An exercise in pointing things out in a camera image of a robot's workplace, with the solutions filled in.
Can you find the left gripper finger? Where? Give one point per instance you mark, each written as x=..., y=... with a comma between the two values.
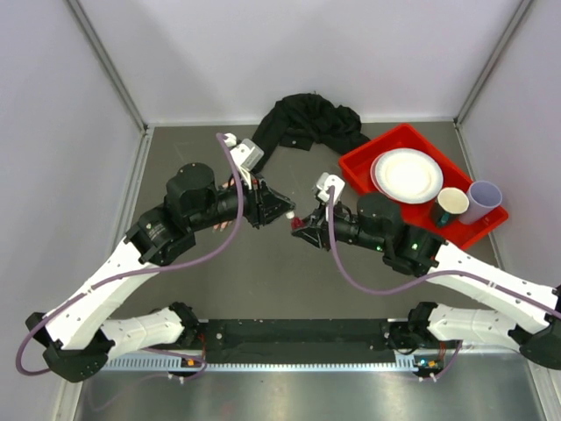
x=275, y=201
x=268, y=218

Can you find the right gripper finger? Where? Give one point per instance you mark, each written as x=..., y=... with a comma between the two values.
x=315, y=218
x=312, y=236

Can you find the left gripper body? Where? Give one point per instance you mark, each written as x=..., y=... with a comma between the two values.
x=257, y=208

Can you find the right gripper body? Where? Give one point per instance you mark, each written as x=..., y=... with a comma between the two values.
x=324, y=217

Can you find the red nail polish bottle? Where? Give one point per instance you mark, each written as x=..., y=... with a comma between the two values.
x=297, y=223

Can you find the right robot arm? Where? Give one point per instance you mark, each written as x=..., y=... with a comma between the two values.
x=520, y=315

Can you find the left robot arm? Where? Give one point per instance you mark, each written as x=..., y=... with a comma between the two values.
x=80, y=336

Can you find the mannequin hand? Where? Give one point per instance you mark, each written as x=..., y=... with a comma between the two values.
x=224, y=225

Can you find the pink plate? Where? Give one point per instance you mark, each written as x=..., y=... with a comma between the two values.
x=373, y=173

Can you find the black shirt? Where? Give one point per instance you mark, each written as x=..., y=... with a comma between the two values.
x=302, y=120

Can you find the white paper plate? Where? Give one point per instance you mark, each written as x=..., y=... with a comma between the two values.
x=409, y=176

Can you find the dark green mug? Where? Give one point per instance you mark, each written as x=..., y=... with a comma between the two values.
x=448, y=205

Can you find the lavender plastic cup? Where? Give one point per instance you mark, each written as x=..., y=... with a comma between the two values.
x=484, y=197

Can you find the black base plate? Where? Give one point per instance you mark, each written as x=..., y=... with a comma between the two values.
x=304, y=340

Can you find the left aluminium frame post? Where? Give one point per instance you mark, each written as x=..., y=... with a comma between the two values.
x=145, y=132

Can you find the aluminium frame post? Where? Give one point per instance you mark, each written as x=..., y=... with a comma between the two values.
x=145, y=132
x=522, y=10

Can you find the right aluminium frame post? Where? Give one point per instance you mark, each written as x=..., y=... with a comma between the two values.
x=522, y=10

